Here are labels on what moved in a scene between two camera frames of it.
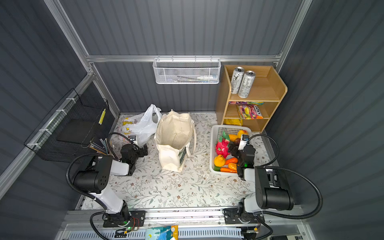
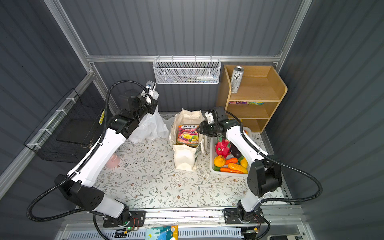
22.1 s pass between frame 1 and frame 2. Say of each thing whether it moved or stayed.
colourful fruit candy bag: moved
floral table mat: stayed
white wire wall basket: stayed
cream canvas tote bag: moved
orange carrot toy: stayed
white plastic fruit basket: stayed
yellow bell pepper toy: stayed
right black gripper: moved
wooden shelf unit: stayed
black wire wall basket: stayed
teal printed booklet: stayed
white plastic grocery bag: moved
